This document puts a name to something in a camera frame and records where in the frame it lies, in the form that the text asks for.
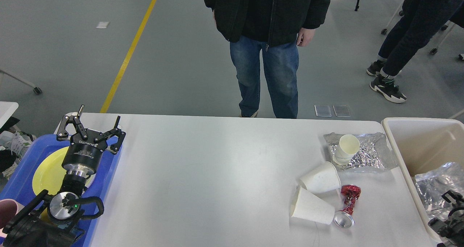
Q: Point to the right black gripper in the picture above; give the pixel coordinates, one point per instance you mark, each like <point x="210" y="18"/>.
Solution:
<point x="453" y="228"/>

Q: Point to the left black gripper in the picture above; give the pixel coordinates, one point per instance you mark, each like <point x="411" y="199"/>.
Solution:
<point x="85" y="155"/>

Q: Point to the silver foil bag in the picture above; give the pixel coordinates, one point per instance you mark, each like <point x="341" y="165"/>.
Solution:
<point x="433" y="184"/>

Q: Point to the yellow plastic plate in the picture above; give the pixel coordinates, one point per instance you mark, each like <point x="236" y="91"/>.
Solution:
<point x="50" y="173"/>

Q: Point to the small foil wrapper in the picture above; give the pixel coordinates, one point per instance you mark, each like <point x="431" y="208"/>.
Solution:
<point x="374" y="154"/>

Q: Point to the small white cup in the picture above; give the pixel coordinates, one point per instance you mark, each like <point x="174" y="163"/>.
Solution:
<point x="348" y="146"/>

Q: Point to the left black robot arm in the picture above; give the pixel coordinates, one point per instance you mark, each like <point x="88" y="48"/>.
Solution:
<point x="58" y="218"/>

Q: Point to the pale green plate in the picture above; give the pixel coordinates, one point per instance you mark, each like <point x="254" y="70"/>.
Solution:
<point x="89" y="172"/>

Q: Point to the beige plastic bin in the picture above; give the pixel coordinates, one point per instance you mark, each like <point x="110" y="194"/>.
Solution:
<point x="422" y="145"/>

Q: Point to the white side table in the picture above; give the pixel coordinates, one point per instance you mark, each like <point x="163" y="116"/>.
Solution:
<point x="8" y="108"/>

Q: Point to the crushed red soda can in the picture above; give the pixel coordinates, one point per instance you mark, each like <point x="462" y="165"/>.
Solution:
<point x="343" y="218"/>

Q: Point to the pink ribbed cup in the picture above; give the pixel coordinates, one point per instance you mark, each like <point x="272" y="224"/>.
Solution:
<point x="9" y="208"/>

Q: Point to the upper white paper cup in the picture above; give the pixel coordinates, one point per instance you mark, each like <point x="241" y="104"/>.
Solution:
<point x="322" y="179"/>

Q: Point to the white paper cup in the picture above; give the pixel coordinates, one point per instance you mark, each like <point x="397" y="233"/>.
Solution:
<point x="310" y="207"/>
<point x="322" y="179"/>

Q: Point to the lower white paper cup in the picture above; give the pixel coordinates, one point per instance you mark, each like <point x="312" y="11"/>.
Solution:
<point x="310" y="207"/>

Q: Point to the right floor outlet plate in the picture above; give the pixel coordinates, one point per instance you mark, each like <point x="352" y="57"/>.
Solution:
<point x="341" y="111"/>

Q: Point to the floor outlet plate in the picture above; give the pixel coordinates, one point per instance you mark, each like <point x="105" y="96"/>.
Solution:
<point x="323" y="111"/>
<point x="341" y="111"/>

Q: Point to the left floor outlet plate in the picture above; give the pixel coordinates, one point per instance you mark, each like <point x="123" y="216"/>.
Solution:
<point x="323" y="111"/>

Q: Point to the person in black clothes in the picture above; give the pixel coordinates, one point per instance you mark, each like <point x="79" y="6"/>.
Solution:
<point x="420" y="22"/>

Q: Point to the person in blue jeans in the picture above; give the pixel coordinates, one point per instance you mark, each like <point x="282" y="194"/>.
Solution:
<point x="265" y="34"/>

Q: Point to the white rolling chair frame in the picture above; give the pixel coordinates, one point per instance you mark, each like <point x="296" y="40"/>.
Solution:
<point x="443" y="33"/>

